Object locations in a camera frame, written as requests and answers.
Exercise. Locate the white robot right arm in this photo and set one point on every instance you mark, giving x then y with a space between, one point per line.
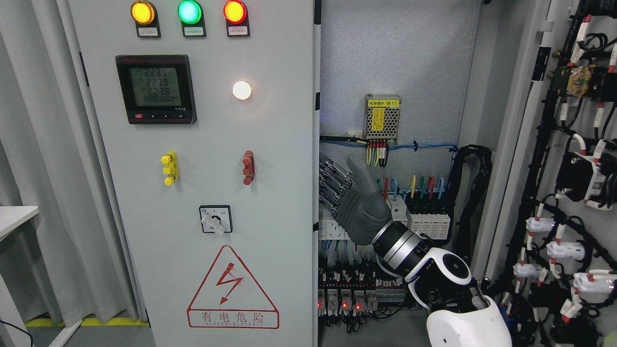
441 282

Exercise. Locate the red electric hazard warning sticker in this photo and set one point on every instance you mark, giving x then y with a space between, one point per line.
229 297

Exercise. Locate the metal mesh power supply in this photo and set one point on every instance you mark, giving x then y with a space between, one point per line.
382 112

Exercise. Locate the left door rotary selector switch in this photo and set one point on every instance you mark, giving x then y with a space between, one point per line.
216 219

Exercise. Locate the grey curtain left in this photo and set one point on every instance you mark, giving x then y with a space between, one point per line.
72 259

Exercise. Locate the red terminal post block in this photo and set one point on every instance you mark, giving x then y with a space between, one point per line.
249 168

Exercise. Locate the white table at left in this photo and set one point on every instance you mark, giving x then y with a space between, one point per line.
12 217

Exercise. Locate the black surge protector module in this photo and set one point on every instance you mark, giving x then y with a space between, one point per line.
430 216

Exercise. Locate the white glowing indicator light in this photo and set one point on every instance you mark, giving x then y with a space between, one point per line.
242 90

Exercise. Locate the black digital power meter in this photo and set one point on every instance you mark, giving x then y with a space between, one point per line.
157 89

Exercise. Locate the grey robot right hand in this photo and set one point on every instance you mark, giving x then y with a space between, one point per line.
353 198

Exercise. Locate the white breaker row on rail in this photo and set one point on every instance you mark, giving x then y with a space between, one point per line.
329 229

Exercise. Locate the yellow terminal post block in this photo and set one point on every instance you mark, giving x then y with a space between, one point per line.
170 167

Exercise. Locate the lower relay terminal row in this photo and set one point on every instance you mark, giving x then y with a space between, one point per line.
351 293

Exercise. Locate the red indicator light left door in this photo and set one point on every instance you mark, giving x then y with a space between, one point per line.
236 16

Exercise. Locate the yellow indicator light left door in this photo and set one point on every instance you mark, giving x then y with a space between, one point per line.
144 14

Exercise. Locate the green indicator light left door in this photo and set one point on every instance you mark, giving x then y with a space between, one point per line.
190 14

